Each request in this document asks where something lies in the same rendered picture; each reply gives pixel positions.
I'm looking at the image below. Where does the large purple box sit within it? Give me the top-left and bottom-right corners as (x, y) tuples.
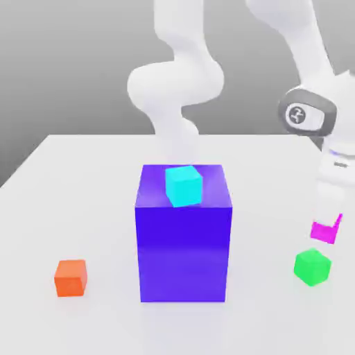
(135, 164), (234, 304)

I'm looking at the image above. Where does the small magenta cube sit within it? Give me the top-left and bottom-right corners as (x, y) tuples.
(309, 213), (344, 245)

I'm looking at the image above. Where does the small orange cube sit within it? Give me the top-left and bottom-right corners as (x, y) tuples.
(53, 259), (89, 298)

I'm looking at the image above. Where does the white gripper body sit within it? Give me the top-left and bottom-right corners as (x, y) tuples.
(317, 154), (355, 187)

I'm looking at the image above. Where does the small green cube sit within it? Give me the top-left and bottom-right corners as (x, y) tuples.
(293, 248), (333, 287)

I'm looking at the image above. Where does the small cyan cube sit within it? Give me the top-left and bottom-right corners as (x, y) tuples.
(164, 165), (204, 208)

